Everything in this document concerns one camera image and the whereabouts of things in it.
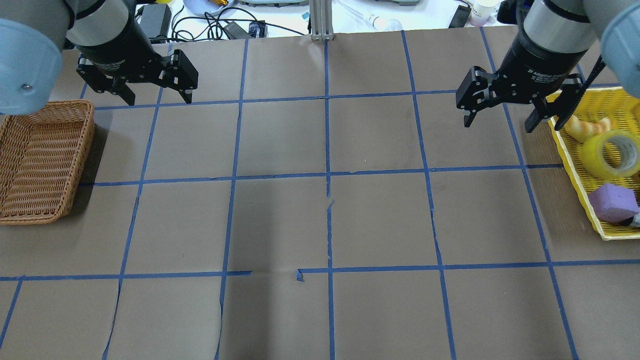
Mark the clear light bulb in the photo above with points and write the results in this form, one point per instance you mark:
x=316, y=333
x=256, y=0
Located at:
x=383, y=24

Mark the yellow tape roll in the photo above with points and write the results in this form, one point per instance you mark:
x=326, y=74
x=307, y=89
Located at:
x=612, y=155

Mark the purple foam block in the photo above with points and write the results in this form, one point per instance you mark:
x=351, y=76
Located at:
x=613, y=204

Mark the black power adapter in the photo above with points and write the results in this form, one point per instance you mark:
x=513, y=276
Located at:
x=154, y=20

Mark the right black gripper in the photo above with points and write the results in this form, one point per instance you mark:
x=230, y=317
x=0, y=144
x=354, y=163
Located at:
x=537, y=65

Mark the toy croissant bread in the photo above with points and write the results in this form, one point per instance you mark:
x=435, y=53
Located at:
x=581, y=130

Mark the brown wicker basket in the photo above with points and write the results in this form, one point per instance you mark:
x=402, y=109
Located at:
x=42, y=157

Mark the white paper cup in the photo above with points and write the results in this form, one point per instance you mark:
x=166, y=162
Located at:
x=481, y=11

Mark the aluminium profile post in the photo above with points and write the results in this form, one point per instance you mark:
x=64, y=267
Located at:
x=321, y=20

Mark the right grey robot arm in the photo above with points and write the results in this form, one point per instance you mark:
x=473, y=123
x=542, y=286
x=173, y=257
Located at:
x=559, y=50

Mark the blue bowl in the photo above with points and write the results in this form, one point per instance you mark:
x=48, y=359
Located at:
x=212, y=7

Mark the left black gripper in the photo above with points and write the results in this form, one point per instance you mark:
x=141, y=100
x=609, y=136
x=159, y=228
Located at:
x=116, y=47

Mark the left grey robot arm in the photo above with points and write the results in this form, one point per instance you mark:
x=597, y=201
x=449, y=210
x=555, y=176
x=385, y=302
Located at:
x=33, y=36

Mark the yellow plastic basket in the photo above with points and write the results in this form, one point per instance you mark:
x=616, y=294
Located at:
x=623, y=110

